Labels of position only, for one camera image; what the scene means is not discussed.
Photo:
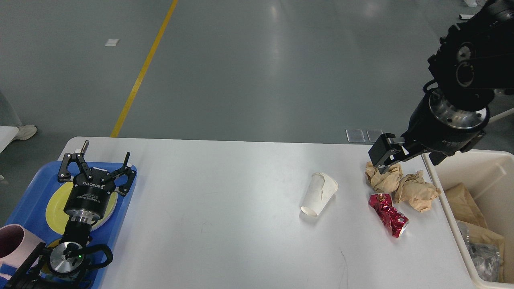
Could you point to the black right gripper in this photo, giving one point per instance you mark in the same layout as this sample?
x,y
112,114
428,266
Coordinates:
x,y
436,126

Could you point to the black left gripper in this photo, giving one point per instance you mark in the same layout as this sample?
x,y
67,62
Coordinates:
x,y
89,198

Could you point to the beige napkin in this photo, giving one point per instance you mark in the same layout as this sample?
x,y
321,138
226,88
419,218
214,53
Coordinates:
x,y
416,191
387,182

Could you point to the yellow plastic plate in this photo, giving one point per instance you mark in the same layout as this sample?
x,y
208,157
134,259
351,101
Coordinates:
x,y
55,216

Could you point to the white paper cup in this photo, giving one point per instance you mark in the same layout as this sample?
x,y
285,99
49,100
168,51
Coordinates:
x,y
320,191

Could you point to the pink ribbed mug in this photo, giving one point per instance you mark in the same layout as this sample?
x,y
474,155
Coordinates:
x,y
16,244

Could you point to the brown paper bag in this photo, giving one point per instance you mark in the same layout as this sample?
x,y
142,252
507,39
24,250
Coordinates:
x,y
463,206
483,235

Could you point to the clear plastic wrap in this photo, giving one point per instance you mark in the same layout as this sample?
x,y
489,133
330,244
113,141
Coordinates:
x,y
485,257

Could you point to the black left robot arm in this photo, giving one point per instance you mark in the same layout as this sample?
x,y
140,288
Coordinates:
x,y
65,265

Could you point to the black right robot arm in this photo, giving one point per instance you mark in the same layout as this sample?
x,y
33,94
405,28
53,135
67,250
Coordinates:
x,y
473,63

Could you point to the red foil wrapper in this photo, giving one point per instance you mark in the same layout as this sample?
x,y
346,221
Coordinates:
x,y
393,220

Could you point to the floor outlet plates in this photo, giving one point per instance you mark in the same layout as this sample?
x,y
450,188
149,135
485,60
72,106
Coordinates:
x,y
362,136

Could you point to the brown paper bag in bin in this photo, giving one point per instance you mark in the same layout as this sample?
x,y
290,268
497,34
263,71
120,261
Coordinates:
x,y
463,206

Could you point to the cream plastic bin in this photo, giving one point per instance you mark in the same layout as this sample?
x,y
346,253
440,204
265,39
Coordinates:
x,y
488,175

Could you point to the white shoe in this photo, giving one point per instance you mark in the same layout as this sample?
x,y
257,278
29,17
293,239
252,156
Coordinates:
x,y
25,132

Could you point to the beige office chair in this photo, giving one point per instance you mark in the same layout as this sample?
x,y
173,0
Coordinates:
x,y
501,115

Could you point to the white desk frame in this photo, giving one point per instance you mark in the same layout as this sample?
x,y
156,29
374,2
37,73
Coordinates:
x,y
466,16

